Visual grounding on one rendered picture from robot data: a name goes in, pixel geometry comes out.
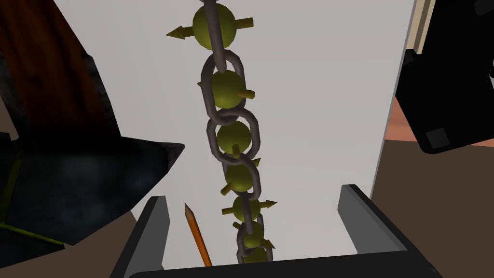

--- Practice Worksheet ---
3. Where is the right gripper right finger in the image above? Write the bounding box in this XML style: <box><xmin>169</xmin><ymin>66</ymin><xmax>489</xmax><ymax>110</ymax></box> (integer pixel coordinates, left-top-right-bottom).
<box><xmin>337</xmin><ymin>184</ymin><xmax>410</xmax><ymax>255</ymax></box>

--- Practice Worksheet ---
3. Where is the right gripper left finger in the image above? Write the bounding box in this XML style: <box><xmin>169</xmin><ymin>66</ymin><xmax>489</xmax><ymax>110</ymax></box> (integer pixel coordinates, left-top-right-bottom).
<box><xmin>110</xmin><ymin>195</ymin><xmax>171</xmax><ymax>278</ymax></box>

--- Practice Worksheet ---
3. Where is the orange pencil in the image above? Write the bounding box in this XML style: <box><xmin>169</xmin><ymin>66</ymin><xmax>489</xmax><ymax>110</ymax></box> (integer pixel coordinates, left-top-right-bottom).
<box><xmin>184</xmin><ymin>202</ymin><xmax>213</xmax><ymax>267</ymax></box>

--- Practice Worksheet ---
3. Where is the brown and black angular object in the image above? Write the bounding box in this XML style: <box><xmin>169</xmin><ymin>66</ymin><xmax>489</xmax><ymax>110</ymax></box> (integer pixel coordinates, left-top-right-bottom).
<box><xmin>0</xmin><ymin>0</ymin><xmax>186</xmax><ymax>269</ymax></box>

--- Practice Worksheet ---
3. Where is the grey chain with green spiked balls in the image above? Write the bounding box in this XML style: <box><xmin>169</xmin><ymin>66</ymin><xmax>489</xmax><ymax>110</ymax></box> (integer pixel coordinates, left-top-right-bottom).
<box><xmin>165</xmin><ymin>0</ymin><xmax>278</xmax><ymax>265</ymax></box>

